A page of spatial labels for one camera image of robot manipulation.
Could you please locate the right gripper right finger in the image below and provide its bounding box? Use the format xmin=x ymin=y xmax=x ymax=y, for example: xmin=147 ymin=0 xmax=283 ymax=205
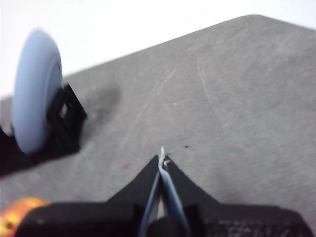
xmin=160 ymin=146 xmax=218 ymax=230

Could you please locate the blue plate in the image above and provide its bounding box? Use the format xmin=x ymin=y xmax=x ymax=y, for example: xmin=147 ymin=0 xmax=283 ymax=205
xmin=12 ymin=27 xmax=63 ymax=154

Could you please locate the red yellow apple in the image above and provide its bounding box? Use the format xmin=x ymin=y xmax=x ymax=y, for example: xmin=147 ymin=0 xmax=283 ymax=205
xmin=0 ymin=197 xmax=50 ymax=237

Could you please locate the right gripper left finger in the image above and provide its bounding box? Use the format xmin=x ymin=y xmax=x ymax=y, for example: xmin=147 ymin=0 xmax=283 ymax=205
xmin=106 ymin=155 xmax=162 ymax=223

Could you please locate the black plate rack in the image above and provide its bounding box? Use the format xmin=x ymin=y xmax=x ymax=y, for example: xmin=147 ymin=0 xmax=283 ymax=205
xmin=0 ymin=83 xmax=87 ymax=176

